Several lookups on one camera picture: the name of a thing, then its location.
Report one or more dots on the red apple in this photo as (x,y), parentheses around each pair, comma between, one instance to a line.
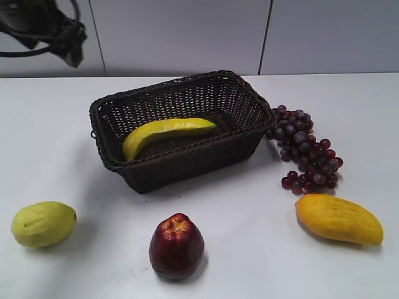
(176,248)

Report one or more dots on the purple grape bunch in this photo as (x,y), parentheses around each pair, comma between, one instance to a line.
(317,163)

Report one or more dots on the yellow banana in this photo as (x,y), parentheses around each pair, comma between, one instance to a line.
(163,129)

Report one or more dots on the yellow-orange mango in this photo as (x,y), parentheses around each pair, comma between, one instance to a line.
(334,218)

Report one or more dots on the yellow-green lemon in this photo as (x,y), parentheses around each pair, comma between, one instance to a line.
(43,224)

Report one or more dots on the dark woven basket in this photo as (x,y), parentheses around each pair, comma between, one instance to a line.
(240,114)

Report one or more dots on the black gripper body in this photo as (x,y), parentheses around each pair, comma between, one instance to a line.
(43,28)

